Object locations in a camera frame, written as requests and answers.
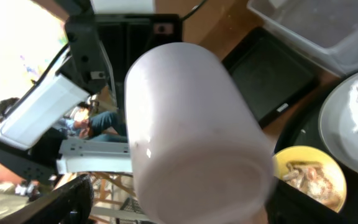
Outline black rectangular tray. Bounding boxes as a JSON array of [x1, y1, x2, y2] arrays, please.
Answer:
[[223, 27, 321, 128]]

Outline round black tray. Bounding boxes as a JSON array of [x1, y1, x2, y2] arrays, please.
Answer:
[[266, 82, 358, 223]]

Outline clear plastic bin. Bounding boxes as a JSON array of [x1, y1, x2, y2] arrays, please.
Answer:
[[247, 0, 358, 75]]

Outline grey plate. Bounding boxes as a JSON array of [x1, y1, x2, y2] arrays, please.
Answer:
[[318, 73, 358, 173]]

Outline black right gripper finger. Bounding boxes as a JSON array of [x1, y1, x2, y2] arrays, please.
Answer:
[[0, 174, 94, 224]]

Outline food scraps in bowl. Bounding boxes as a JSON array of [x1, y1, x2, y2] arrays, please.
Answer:
[[282, 161, 341, 210]]

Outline person in background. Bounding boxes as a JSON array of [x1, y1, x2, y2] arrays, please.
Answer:
[[52, 111, 127, 143]]

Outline yellow bowl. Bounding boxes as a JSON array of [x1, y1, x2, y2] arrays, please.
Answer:
[[273, 146, 347, 213]]

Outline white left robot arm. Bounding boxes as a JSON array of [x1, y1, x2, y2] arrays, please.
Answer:
[[0, 1, 183, 183]]

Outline pink cup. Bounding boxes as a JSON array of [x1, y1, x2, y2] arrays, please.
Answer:
[[125, 42, 275, 223]]

